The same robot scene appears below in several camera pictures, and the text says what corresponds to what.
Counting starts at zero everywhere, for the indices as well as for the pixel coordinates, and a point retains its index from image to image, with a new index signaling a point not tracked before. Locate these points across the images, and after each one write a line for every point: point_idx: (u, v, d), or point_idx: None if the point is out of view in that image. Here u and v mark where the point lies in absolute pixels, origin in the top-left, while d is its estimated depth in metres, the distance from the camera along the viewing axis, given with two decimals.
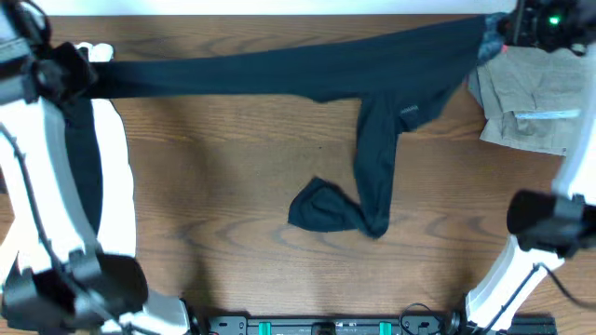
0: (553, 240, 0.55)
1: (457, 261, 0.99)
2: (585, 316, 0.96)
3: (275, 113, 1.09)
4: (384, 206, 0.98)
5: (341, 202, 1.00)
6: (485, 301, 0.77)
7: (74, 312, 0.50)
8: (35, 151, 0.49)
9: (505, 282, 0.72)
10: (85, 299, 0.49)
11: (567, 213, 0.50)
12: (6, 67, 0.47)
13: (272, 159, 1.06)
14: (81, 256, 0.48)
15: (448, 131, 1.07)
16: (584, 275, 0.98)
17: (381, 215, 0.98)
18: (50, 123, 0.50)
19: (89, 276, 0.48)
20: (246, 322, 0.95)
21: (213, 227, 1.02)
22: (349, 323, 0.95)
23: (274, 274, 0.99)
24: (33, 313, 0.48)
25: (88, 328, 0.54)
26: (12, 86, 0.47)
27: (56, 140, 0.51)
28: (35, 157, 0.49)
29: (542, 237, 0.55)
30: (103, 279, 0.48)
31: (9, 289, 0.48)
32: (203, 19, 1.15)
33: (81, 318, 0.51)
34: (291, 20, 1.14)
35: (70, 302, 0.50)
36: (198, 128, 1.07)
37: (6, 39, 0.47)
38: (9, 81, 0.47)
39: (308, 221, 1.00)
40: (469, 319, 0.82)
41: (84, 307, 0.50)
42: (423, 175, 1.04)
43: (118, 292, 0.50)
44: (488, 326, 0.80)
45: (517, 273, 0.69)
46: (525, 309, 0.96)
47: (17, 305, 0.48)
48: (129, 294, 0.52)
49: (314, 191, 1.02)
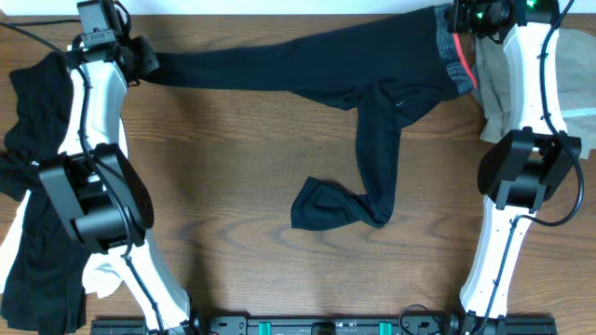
0: (521, 183, 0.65)
1: (457, 261, 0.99)
2: (585, 316, 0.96)
3: (275, 113, 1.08)
4: (387, 185, 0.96)
5: (344, 199, 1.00)
6: (475, 289, 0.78)
7: (91, 214, 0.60)
8: (99, 87, 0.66)
9: (489, 261, 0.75)
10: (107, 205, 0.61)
11: (528, 143, 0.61)
12: (97, 47, 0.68)
13: (271, 159, 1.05)
14: (105, 148, 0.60)
15: (448, 130, 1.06)
16: (584, 275, 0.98)
17: (386, 196, 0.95)
18: (115, 79, 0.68)
19: (113, 180, 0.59)
20: (246, 322, 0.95)
21: (213, 226, 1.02)
22: (349, 323, 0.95)
23: (273, 274, 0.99)
24: (58, 196, 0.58)
25: (91, 245, 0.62)
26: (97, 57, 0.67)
27: (112, 98, 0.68)
28: (94, 94, 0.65)
29: (513, 182, 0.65)
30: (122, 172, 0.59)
31: (44, 167, 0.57)
32: (203, 18, 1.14)
33: (98, 226, 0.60)
34: (291, 20, 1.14)
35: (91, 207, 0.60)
36: (200, 128, 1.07)
37: (99, 30, 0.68)
38: (99, 53, 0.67)
39: (312, 222, 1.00)
40: (468, 309, 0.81)
41: (102, 210, 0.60)
42: (423, 175, 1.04)
43: (132, 205, 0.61)
44: (486, 314, 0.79)
45: (500, 236, 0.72)
46: (525, 309, 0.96)
47: (47, 181, 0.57)
48: (141, 215, 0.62)
49: (314, 190, 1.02)
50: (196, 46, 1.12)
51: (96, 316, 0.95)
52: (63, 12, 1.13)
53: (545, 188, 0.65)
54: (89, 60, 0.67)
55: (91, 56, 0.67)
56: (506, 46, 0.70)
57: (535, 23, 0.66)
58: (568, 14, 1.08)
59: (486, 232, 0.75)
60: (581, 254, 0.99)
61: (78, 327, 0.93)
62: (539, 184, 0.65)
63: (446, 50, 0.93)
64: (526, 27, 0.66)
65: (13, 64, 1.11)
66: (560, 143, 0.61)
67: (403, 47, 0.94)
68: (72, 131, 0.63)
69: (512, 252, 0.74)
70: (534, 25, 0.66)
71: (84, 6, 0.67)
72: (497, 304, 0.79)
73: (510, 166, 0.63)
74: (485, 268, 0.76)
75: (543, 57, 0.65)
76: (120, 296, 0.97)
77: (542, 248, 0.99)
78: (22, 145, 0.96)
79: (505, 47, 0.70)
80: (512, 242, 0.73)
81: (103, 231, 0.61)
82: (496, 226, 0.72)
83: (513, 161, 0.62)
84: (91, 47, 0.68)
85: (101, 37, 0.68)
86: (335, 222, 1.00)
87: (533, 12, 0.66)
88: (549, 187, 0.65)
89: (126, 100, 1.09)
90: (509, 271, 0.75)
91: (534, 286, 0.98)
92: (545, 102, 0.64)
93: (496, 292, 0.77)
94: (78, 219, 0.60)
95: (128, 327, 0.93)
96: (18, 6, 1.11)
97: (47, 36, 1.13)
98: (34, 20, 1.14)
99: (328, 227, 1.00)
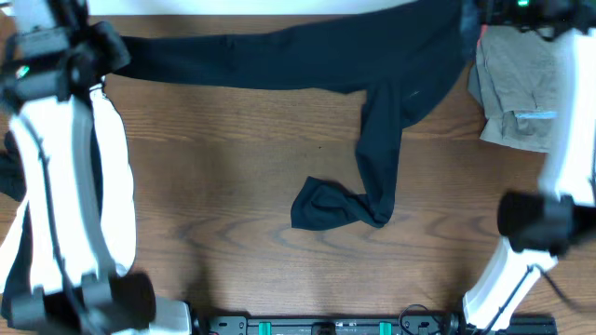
0: (543, 243, 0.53)
1: (457, 261, 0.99)
2: (586, 316, 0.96)
3: (275, 113, 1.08)
4: (386, 184, 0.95)
5: (344, 199, 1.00)
6: (480, 307, 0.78)
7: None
8: (66, 172, 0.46)
9: (497, 292, 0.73)
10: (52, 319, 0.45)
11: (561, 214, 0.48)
12: (43, 58, 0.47)
13: (271, 159, 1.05)
14: (94, 278, 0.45)
15: (448, 131, 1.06)
16: (584, 275, 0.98)
17: (386, 199, 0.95)
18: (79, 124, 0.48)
19: (105, 315, 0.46)
20: (246, 321, 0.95)
21: (213, 226, 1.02)
22: (349, 323, 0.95)
23: (273, 274, 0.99)
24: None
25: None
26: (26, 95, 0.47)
27: (79, 153, 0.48)
28: (54, 163, 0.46)
29: (536, 236, 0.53)
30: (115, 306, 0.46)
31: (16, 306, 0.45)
32: (203, 18, 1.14)
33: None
34: (291, 20, 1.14)
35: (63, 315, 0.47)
36: (198, 127, 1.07)
37: (43, 27, 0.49)
38: (44, 73, 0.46)
39: (312, 222, 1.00)
40: (469, 323, 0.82)
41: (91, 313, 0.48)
42: (423, 175, 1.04)
43: (120, 328, 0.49)
44: (488, 327, 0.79)
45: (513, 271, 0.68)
46: (525, 309, 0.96)
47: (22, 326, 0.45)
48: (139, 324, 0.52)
49: (314, 190, 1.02)
50: None
51: None
52: None
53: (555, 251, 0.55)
54: (31, 81, 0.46)
55: (31, 76, 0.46)
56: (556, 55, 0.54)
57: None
58: None
59: (501, 262, 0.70)
60: (582, 254, 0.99)
61: None
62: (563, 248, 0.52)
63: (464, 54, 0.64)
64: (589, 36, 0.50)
65: None
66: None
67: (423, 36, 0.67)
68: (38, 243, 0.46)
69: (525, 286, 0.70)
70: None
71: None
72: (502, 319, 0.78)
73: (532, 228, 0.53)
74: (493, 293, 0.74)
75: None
76: None
77: None
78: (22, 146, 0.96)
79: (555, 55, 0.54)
80: (524, 281, 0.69)
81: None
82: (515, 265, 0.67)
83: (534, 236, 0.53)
84: (35, 57, 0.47)
85: (49, 37, 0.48)
86: (335, 222, 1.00)
87: None
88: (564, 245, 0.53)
89: (126, 101, 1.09)
90: (518, 296, 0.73)
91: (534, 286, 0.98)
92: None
93: (502, 314, 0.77)
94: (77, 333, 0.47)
95: None
96: None
97: None
98: None
99: (328, 227, 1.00)
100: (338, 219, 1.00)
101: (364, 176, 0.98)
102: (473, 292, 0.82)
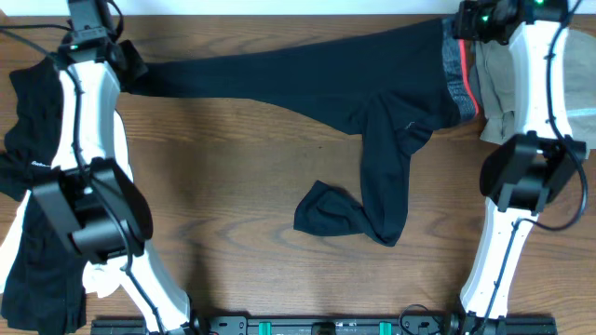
0: (522, 184, 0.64)
1: (457, 261, 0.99)
2: (585, 316, 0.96)
3: (275, 112, 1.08)
4: (391, 210, 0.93)
5: (350, 208, 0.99)
6: (474, 292, 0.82)
7: (88, 225, 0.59)
8: (91, 91, 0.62)
9: (488, 267, 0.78)
10: (111, 167, 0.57)
11: (531, 149, 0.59)
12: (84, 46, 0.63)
13: (271, 159, 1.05)
14: (93, 240, 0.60)
15: (449, 130, 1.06)
16: (585, 275, 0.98)
17: (392, 221, 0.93)
18: (107, 84, 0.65)
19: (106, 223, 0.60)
20: (246, 321, 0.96)
21: (213, 227, 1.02)
22: (349, 323, 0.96)
23: (274, 274, 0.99)
24: (91, 233, 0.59)
25: (88, 256, 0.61)
26: (88, 6, 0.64)
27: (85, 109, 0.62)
28: (70, 128, 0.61)
29: (515, 185, 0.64)
30: (115, 190, 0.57)
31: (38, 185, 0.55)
32: (203, 18, 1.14)
33: (91, 239, 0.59)
34: (291, 19, 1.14)
35: (84, 220, 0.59)
36: (198, 128, 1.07)
37: (91, 28, 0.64)
38: (85, 55, 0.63)
39: (314, 227, 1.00)
40: (468, 311, 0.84)
41: (100, 225, 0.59)
42: (423, 175, 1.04)
43: (108, 235, 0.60)
44: (485, 314, 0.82)
45: (502, 237, 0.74)
46: (525, 309, 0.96)
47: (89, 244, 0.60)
48: (140, 227, 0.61)
49: (320, 195, 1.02)
50: (196, 47, 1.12)
51: (96, 316, 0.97)
52: (62, 12, 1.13)
53: (548, 193, 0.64)
54: (77, 60, 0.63)
55: (79, 56, 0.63)
56: (512, 46, 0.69)
57: (541, 20, 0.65)
58: None
59: (490, 226, 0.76)
60: (582, 254, 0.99)
61: (78, 327, 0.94)
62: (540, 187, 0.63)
63: (455, 88, 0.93)
64: (534, 26, 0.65)
65: (12, 65, 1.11)
66: (564, 147, 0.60)
67: (407, 70, 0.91)
68: (65, 141, 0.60)
69: (514, 251, 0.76)
70: (540, 23, 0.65)
71: (74, 2, 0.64)
72: (498, 304, 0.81)
73: (510, 168, 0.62)
74: (489, 261, 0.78)
75: (551, 57, 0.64)
76: (120, 296, 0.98)
77: (542, 248, 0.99)
78: (21, 146, 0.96)
79: (511, 47, 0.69)
80: (514, 243, 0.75)
81: (104, 241, 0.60)
82: (545, 118, 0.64)
83: (515, 166, 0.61)
84: (79, 46, 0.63)
85: (79, 82, 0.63)
86: (338, 232, 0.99)
87: (541, 8, 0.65)
88: (553, 190, 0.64)
89: (125, 100, 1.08)
90: (511, 266, 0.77)
91: (535, 286, 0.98)
92: (548, 106, 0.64)
93: (497, 293, 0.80)
94: (74, 233, 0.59)
95: (128, 327, 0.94)
96: (18, 6, 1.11)
97: (47, 36, 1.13)
98: (34, 20, 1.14)
99: (332, 234, 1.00)
100: (344, 227, 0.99)
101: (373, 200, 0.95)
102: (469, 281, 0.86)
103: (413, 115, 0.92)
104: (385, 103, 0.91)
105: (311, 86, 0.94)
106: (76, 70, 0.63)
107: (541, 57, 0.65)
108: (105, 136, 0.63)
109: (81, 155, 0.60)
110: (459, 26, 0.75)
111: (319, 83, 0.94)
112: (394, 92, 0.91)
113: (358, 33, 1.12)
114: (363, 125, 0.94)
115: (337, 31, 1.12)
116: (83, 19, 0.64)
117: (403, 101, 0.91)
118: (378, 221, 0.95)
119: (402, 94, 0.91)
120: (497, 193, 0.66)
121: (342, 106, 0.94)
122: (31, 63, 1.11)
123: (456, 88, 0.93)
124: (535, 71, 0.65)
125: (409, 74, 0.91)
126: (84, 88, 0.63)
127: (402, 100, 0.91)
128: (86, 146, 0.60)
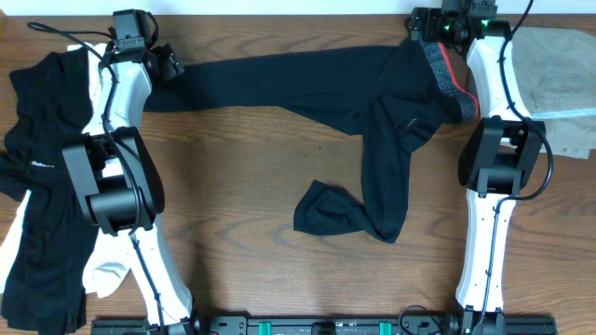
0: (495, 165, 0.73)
1: (457, 261, 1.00)
2: (585, 316, 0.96)
3: (275, 113, 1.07)
4: (390, 206, 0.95)
5: (349, 207, 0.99)
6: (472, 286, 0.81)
7: (106, 194, 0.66)
8: (125, 82, 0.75)
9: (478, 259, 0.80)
10: (135, 134, 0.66)
11: (496, 129, 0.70)
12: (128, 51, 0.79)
13: (272, 159, 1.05)
14: (113, 207, 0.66)
15: (448, 131, 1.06)
16: (584, 275, 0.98)
17: (391, 216, 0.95)
18: (140, 81, 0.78)
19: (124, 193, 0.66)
20: (246, 322, 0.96)
21: (213, 227, 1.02)
22: (349, 323, 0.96)
23: (274, 274, 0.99)
24: (110, 200, 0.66)
25: (104, 224, 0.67)
26: (131, 20, 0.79)
27: (118, 95, 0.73)
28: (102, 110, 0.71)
29: (490, 166, 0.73)
30: (135, 158, 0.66)
31: (67, 146, 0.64)
32: (203, 18, 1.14)
33: (110, 206, 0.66)
34: (291, 19, 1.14)
35: (103, 188, 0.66)
36: (198, 127, 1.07)
37: (131, 36, 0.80)
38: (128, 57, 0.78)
39: (313, 226, 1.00)
40: (465, 304, 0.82)
41: (119, 194, 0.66)
42: (423, 175, 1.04)
43: (125, 204, 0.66)
44: (482, 308, 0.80)
45: (486, 223, 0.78)
46: (524, 309, 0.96)
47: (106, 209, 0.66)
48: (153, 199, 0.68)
49: (319, 194, 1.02)
50: (196, 47, 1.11)
51: (97, 316, 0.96)
52: (62, 12, 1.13)
53: (521, 174, 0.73)
54: (120, 60, 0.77)
55: (122, 58, 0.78)
56: (469, 59, 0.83)
57: (490, 34, 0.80)
58: (569, 14, 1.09)
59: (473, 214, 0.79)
60: (581, 254, 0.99)
61: (78, 327, 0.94)
62: (512, 169, 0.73)
63: (444, 84, 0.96)
64: (483, 41, 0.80)
65: (13, 65, 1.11)
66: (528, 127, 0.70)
67: (397, 71, 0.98)
68: (97, 118, 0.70)
69: (499, 241, 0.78)
70: (490, 38, 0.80)
71: (119, 16, 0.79)
72: (494, 298, 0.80)
73: (482, 150, 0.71)
74: (478, 251, 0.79)
75: (502, 60, 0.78)
76: (119, 296, 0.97)
77: (542, 248, 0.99)
78: (21, 145, 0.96)
79: (469, 60, 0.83)
80: (498, 230, 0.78)
81: (121, 210, 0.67)
82: (506, 104, 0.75)
83: (487, 147, 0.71)
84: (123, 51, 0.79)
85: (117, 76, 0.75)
86: (338, 231, 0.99)
87: (488, 30, 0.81)
88: (524, 171, 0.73)
89: None
90: (500, 257, 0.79)
91: (534, 286, 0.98)
92: (507, 96, 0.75)
93: (491, 283, 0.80)
94: (92, 197, 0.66)
95: (128, 327, 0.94)
96: (18, 6, 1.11)
97: (47, 36, 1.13)
98: (34, 20, 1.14)
99: (332, 233, 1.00)
100: (344, 226, 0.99)
101: (373, 194, 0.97)
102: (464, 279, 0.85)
103: (413, 110, 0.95)
104: (380, 102, 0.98)
105: (306, 86, 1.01)
106: (115, 64, 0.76)
107: (494, 60, 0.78)
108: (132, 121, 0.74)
109: (109, 125, 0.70)
110: (426, 32, 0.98)
111: (315, 82, 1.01)
112: (387, 91, 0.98)
113: (358, 33, 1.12)
114: (363, 122, 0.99)
115: (336, 31, 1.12)
116: (126, 29, 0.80)
117: (397, 98, 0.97)
118: (378, 215, 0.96)
119: (393, 92, 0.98)
120: (475, 179, 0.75)
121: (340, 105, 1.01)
122: (31, 63, 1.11)
123: (447, 86, 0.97)
124: (491, 73, 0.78)
125: (399, 73, 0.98)
126: (120, 80, 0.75)
127: (399, 98, 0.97)
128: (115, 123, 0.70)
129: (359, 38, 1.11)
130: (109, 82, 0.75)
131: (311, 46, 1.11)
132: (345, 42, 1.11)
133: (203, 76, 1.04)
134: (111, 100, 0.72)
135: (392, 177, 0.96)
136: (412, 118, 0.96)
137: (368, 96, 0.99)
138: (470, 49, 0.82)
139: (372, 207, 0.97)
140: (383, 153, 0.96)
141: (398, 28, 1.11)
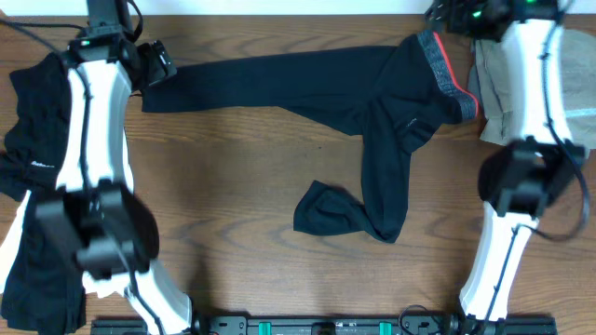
0: (522, 187, 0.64)
1: (456, 261, 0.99)
2: (585, 316, 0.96)
3: (275, 112, 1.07)
4: (390, 206, 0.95)
5: (349, 207, 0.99)
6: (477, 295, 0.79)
7: (92, 247, 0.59)
8: (100, 96, 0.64)
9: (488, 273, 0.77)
10: (118, 190, 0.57)
11: (528, 154, 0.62)
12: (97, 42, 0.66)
13: (271, 159, 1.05)
14: (97, 259, 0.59)
15: (449, 131, 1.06)
16: (584, 275, 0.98)
17: (390, 216, 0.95)
18: (117, 87, 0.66)
19: (110, 247, 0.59)
20: (246, 322, 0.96)
21: (213, 227, 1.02)
22: (349, 323, 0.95)
23: (273, 274, 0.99)
24: (96, 253, 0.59)
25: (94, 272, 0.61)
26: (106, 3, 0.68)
27: (94, 114, 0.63)
28: (76, 134, 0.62)
29: (514, 187, 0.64)
30: (122, 212, 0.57)
31: (42, 203, 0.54)
32: (203, 19, 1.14)
33: (96, 258, 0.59)
34: (291, 19, 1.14)
35: (88, 239, 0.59)
36: (198, 127, 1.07)
37: (105, 23, 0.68)
38: (98, 51, 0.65)
39: (313, 226, 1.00)
40: (467, 313, 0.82)
41: (101, 244, 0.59)
42: (423, 175, 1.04)
43: (113, 257, 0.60)
44: (486, 316, 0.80)
45: (501, 241, 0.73)
46: (524, 309, 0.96)
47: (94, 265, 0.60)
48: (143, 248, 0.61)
49: (318, 194, 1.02)
50: (196, 47, 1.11)
51: (96, 316, 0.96)
52: (62, 12, 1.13)
53: (548, 195, 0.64)
54: (88, 56, 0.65)
55: (88, 52, 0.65)
56: (506, 44, 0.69)
57: (535, 18, 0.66)
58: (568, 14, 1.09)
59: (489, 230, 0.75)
60: (581, 254, 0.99)
61: (78, 327, 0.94)
62: (540, 191, 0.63)
63: (444, 84, 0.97)
64: (526, 24, 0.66)
65: (13, 65, 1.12)
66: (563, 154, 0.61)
67: (395, 69, 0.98)
68: (72, 159, 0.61)
69: (514, 259, 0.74)
70: (534, 21, 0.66)
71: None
72: (498, 308, 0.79)
73: (509, 173, 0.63)
74: (489, 266, 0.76)
75: (545, 57, 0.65)
76: (119, 296, 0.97)
77: (541, 249, 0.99)
78: (21, 145, 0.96)
79: (505, 46, 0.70)
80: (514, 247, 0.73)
81: (107, 261, 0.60)
82: (543, 122, 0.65)
83: (515, 170, 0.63)
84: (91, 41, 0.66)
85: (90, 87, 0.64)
86: (338, 230, 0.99)
87: (535, 6, 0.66)
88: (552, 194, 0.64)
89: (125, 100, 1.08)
90: (512, 274, 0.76)
91: (534, 287, 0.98)
92: (546, 106, 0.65)
93: (498, 296, 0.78)
94: (78, 252, 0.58)
95: (128, 327, 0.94)
96: (18, 6, 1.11)
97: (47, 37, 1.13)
98: (34, 20, 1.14)
99: (333, 233, 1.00)
100: (343, 226, 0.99)
101: (373, 196, 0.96)
102: (467, 288, 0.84)
103: (413, 110, 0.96)
104: (380, 101, 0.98)
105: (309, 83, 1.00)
106: (85, 69, 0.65)
107: (535, 56, 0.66)
108: (115, 154, 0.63)
109: (88, 174, 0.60)
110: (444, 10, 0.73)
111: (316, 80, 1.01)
112: (386, 90, 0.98)
113: (358, 33, 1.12)
114: (361, 123, 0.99)
115: (336, 31, 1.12)
116: (99, 13, 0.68)
117: (397, 99, 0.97)
118: (378, 216, 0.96)
119: (392, 91, 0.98)
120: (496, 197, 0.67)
121: (339, 104, 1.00)
122: (31, 63, 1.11)
123: (446, 85, 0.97)
124: (527, 64, 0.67)
125: (397, 73, 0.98)
126: (93, 94, 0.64)
127: (399, 98, 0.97)
128: (92, 156, 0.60)
129: (359, 38, 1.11)
130: (80, 98, 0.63)
131: (311, 46, 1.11)
132: (345, 42, 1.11)
133: (202, 75, 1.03)
134: (85, 121, 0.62)
135: (392, 177, 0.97)
136: (412, 118, 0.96)
137: (369, 97, 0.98)
138: (506, 36, 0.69)
139: (372, 207, 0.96)
140: (383, 155, 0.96)
141: (398, 27, 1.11)
